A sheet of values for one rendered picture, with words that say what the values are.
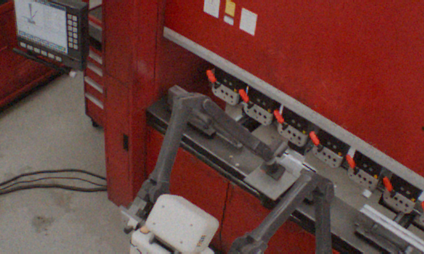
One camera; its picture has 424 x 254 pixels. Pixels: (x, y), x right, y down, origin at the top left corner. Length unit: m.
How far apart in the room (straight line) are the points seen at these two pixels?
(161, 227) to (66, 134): 2.40
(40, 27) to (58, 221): 1.42
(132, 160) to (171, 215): 1.37
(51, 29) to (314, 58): 1.26
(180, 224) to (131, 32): 1.15
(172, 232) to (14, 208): 2.03
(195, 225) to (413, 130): 0.94
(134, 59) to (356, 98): 1.14
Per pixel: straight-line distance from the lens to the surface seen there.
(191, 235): 1.99
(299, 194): 2.13
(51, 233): 3.72
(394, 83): 2.26
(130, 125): 3.18
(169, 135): 2.19
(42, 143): 4.30
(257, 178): 2.69
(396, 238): 2.71
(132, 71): 2.95
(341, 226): 2.76
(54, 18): 2.78
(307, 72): 2.47
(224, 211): 3.16
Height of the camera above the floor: 2.91
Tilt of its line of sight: 41 degrees down
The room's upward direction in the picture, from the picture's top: 7 degrees clockwise
